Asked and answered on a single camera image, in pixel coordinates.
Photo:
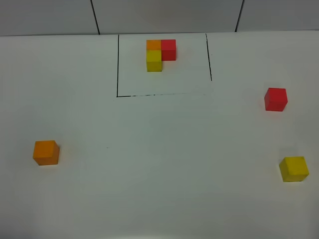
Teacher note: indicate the template orange cube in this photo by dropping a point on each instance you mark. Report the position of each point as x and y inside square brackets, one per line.
[153, 45]

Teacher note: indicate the template red cube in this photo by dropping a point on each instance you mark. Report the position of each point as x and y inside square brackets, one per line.
[168, 49]

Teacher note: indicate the template yellow cube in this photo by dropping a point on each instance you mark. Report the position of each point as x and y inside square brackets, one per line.
[154, 61]

